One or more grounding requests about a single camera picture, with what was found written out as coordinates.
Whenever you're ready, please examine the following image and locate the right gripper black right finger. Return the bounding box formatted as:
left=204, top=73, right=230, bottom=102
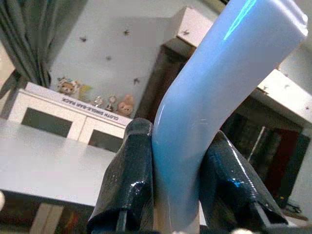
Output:
left=198, top=130, right=290, bottom=231

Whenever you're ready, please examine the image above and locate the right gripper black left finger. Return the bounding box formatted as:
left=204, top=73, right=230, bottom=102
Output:
left=86, top=117, right=156, bottom=234

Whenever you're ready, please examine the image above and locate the dark shelving unit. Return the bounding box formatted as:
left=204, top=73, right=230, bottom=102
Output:
left=220, top=90, right=312, bottom=210

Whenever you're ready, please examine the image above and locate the bear plush with hat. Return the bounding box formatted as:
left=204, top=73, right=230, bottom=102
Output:
left=57, top=77, right=85, bottom=99

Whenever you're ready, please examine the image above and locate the brown bunny plush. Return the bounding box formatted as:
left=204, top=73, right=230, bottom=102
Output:
left=116, top=94, right=135, bottom=118

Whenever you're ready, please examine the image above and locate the light blue plastic handle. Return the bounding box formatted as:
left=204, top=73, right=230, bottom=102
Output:
left=151, top=0, right=309, bottom=232

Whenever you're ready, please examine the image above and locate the grey green curtain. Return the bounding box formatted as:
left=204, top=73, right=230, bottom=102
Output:
left=0, top=0, right=88, bottom=87

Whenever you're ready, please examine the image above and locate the white table with wooden leg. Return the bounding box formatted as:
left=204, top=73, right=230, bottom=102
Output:
left=0, top=120, right=156, bottom=234

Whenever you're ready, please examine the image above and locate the dark brown door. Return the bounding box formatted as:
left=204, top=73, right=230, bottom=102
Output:
left=135, top=45, right=198, bottom=122

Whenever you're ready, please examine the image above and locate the long white printed box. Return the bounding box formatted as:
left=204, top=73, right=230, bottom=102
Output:
left=24, top=81, right=132, bottom=126

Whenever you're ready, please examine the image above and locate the white cabinet with glass doors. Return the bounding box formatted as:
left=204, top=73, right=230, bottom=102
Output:
left=7, top=89, right=132, bottom=147

